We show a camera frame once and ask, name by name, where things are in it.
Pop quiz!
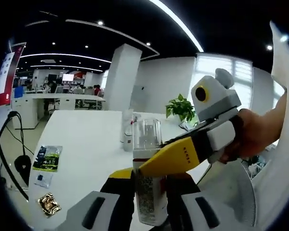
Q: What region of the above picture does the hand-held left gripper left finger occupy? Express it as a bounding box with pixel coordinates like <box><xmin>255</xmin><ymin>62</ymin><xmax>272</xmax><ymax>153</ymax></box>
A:
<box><xmin>55</xmin><ymin>167</ymin><xmax>136</xmax><ymax>231</ymax></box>

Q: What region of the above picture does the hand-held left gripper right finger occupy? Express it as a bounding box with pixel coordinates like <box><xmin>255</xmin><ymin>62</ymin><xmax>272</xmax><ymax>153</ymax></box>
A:
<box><xmin>167</xmin><ymin>172</ymin><xmax>253</xmax><ymax>231</ymax></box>

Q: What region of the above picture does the gold skincare sachet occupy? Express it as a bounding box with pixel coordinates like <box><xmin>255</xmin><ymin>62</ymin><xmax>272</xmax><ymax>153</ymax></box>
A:
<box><xmin>38</xmin><ymin>192</ymin><xmax>62</xmax><ymax>218</ymax></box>

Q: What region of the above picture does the white blue skincare sachet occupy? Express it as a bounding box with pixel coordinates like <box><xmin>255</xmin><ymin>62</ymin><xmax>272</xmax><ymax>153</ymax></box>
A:
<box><xmin>33</xmin><ymin>172</ymin><xmax>54</xmax><ymax>188</ymax></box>

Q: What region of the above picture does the white skincare tube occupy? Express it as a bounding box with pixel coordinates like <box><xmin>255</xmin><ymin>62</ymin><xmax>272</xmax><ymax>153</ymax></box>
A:
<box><xmin>121</xmin><ymin>108</ymin><xmax>135</xmax><ymax>145</ymax></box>

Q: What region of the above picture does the green black skincare sachet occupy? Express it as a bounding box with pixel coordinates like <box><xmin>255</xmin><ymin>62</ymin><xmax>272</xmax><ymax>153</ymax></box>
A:
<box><xmin>32</xmin><ymin>145</ymin><xmax>63</xmax><ymax>173</ymax></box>

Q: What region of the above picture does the person's right hand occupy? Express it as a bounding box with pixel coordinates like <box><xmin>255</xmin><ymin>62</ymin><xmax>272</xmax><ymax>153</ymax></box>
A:
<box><xmin>219</xmin><ymin>108</ymin><xmax>272</xmax><ymax>165</ymax></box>

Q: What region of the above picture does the blue paper tray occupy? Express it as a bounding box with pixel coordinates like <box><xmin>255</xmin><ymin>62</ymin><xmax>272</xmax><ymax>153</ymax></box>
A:
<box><xmin>179</xmin><ymin>121</ymin><xmax>198</xmax><ymax>130</ymax></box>

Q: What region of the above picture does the potted green plant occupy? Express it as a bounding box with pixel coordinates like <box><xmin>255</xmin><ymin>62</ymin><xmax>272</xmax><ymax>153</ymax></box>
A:
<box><xmin>165</xmin><ymin>93</ymin><xmax>196</xmax><ymax>122</ymax></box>

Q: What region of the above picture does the whiteboard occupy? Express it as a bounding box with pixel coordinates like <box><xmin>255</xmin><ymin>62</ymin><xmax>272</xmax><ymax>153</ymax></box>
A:
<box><xmin>132</xmin><ymin>84</ymin><xmax>147</xmax><ymax>113</ymax></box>

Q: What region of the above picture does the long ceiling light strip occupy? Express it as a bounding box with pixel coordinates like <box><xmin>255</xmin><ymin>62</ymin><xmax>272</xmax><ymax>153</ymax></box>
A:
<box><xmin>149</xmin><ymin>0</ymin><xmax>204</xmax><ymax>52</ymax></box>

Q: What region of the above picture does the black floor stand base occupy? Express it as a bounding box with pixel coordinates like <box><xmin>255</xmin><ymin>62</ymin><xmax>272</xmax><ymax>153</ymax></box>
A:
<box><xmin>13</xmin><ymin>155</ymin><xmax>32</xmax><ymax>186</ymax></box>

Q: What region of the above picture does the person's white shirt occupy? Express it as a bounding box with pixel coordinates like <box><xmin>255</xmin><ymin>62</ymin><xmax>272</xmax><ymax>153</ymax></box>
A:
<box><xmin>240</xmin><ymin>20</ymin><xmax>289</xmax><ymax>231</ymax></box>

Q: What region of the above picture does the white office desk row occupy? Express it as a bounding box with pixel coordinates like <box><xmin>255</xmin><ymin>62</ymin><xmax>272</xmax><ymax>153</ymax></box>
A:
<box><xmin>12</xmin><ymin>93</ymin><xmax>106</xmax><ymax>129</ymax></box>

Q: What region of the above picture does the white screen cart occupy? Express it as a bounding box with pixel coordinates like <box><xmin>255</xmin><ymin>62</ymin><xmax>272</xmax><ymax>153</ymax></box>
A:
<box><xmin>0</xmin><ymin>105</ymin><xmax>31</xmax><ymax>202</ymax></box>

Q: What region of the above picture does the large red screen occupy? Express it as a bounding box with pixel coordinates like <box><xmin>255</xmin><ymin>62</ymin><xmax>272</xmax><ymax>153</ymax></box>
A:
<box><xmin>0</xmin><ymin>42</ymin><xmax>27</xmax><ymax>108</ymax></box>

